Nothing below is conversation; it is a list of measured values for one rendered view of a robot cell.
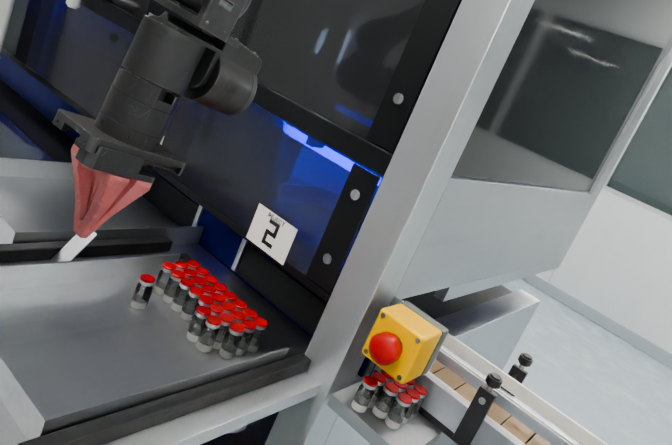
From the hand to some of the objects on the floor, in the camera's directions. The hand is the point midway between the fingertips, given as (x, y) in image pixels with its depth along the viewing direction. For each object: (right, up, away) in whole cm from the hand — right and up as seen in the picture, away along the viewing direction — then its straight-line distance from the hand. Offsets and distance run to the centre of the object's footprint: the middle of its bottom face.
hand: (83, 226), depth 53 cm
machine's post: (-12, -102, +53) cm, 115 cm away
